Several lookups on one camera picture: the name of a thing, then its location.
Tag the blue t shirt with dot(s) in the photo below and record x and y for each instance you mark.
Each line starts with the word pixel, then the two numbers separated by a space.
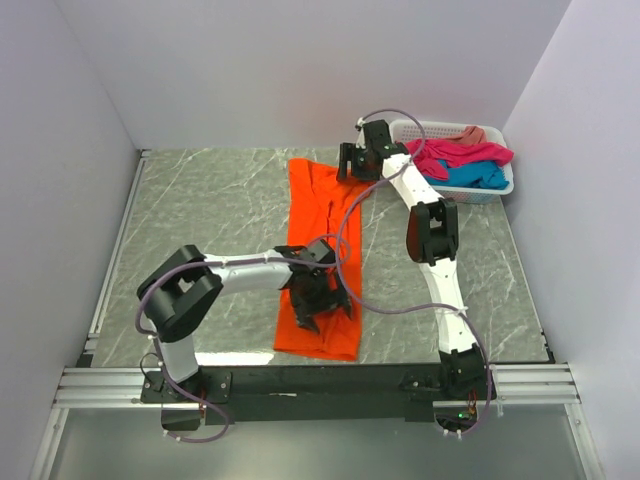
pixel 486 175

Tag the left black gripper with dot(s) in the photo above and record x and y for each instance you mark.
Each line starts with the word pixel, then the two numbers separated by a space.
pixel 332 299

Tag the orange t shirt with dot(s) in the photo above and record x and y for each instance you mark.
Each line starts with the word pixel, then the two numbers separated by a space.
pixel 318 205

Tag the pink t shirt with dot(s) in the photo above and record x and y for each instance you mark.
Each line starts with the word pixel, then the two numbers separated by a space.
pixel 437 155

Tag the salmon t shirt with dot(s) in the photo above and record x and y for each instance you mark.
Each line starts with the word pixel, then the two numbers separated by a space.
pixel 471 135

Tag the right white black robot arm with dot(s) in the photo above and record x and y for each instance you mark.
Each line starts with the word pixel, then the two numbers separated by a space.
pixel 432 241

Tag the white plastic basket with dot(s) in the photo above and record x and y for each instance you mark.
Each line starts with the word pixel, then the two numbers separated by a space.
pixel 405 130

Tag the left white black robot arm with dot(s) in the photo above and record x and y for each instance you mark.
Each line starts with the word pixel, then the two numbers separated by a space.
pixel 176 297

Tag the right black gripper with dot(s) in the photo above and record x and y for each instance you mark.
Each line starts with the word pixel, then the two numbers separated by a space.
pixel 348 152

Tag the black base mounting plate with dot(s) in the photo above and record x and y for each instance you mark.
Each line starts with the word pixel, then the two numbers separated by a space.
pixel 288 393

